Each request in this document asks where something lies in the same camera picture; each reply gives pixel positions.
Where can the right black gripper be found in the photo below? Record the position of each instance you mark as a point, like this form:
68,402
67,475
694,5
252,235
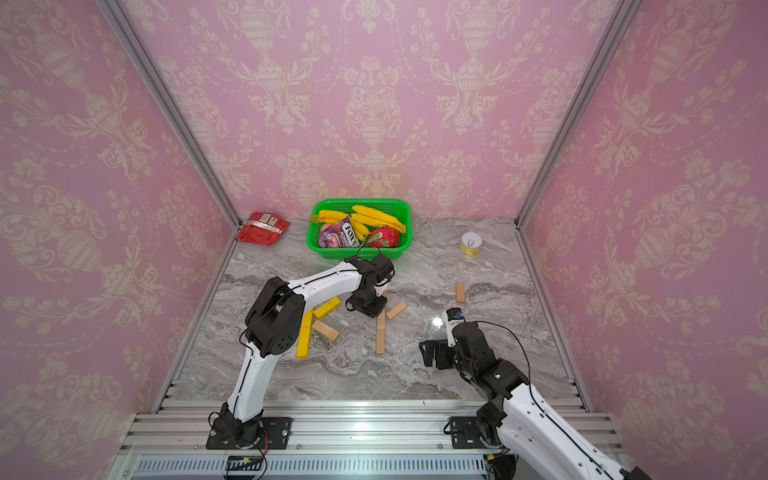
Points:
439,352

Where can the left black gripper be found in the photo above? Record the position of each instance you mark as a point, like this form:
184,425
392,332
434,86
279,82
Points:
373,311

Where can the wooden block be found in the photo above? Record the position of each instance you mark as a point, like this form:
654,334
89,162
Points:
325,330
396,310

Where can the wooden block two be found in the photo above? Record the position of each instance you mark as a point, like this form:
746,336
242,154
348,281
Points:
381,321

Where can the wooden block three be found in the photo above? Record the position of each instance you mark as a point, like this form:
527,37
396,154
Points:
380,341

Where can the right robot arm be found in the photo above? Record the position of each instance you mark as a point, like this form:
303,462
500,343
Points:
515,417

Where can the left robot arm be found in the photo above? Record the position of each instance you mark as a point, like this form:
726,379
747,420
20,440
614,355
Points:
272,327

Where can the red dragon fruit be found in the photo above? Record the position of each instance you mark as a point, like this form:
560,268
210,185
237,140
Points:
383,238

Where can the purple snack packet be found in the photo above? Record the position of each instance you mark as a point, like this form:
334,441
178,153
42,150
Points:
338,235

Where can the right banana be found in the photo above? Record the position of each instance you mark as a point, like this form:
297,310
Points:
373,217

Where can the banana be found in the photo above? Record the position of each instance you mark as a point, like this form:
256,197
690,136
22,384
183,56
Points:
332,217
373,217

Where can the green plastic basket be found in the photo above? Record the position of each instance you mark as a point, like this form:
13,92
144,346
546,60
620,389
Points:
399,209

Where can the wooden block right four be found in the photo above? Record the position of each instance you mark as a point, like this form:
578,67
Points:
460,292

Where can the left banana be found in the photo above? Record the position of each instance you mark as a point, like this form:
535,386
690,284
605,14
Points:
332,217

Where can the red snack bag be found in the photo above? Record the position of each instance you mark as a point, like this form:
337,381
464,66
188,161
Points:
263,229

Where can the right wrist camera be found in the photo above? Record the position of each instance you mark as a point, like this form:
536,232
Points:
452,318

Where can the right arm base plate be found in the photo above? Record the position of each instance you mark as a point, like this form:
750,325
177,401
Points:
469,432

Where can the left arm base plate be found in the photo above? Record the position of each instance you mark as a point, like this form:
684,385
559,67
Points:
266,434

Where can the right frame post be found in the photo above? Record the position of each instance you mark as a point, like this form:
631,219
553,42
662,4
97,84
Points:
620,20

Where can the frame post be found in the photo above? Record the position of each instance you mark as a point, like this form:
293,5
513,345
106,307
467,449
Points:
620,20
117,16

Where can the left frame post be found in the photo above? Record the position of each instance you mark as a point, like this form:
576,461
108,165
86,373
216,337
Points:
117,16

